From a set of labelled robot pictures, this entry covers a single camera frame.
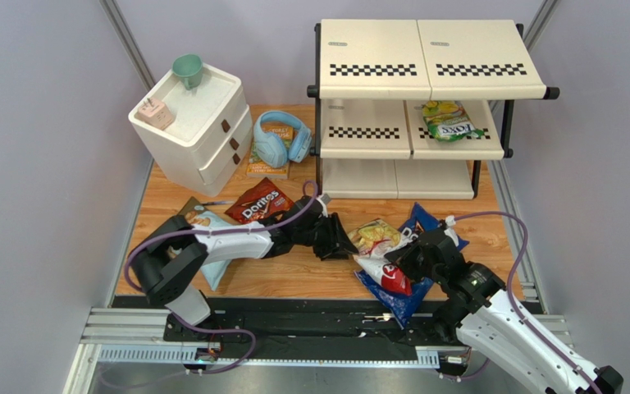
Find pink power adapter cube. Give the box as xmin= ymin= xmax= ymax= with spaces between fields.
xmin=135 ymin=98 xmax=176 ymax=131

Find brown snack bag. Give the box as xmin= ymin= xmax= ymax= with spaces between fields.
xmin=178 ymin=197 xmax=212 ymax=227

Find red Doritos chips bag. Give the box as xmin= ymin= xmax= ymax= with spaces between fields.
xmin=224 ymin=178 xmax=294 ymax=224

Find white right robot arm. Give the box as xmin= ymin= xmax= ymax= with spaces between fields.
xmin=393 ymin=229 xmax=623 ymax=393

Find blue Doritos chips bag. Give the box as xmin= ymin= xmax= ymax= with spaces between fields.
xmin=355 ymin=202 xmax=445 ymax=328

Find green Foxs snack bag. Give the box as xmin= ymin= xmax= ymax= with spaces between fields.
xmin=422 ymin=100 xmax=485 ymax=143

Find white red Chuba chips bag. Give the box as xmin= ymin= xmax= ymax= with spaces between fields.
xmin=348 ymin=218 xmax=412 ymax=296

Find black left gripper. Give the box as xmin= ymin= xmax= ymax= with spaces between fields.
xmin=294 ymin=212 xmax=358 ymax=261

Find green plastic cup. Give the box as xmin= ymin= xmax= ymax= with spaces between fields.
xmin=171 ymin=53 xmax=203 ymax=90

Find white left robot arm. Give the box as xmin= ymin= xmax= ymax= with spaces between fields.
xmin=124 ymin=196 xmax=358 ymax=326

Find orange green book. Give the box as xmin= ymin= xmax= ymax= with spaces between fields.
xmin=245 ymin=122 xmax=294 ymax=179

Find white three-drawer cabinet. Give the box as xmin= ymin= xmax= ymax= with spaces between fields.
xmin=128 ymin=65 xmax=253 ymax=197

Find purple pen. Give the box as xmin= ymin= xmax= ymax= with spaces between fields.
xmin=200 ymin=200 xmax=235 ymax=206

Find cream three-tier shelf rack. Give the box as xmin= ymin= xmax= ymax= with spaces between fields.
xmin=308 ymin=19 xmax=559 ymax=199

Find light blue headphones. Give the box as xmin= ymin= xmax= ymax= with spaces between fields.
xmin=253 ymin=111 xmax=313 ymax=168

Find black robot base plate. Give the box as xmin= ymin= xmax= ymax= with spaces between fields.
xmin=112 ymin=295 xmax=546 ymax=363

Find light blue snack bag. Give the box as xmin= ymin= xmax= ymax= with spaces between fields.
xmin=200 ymin=211 xmax=231 ymax=291

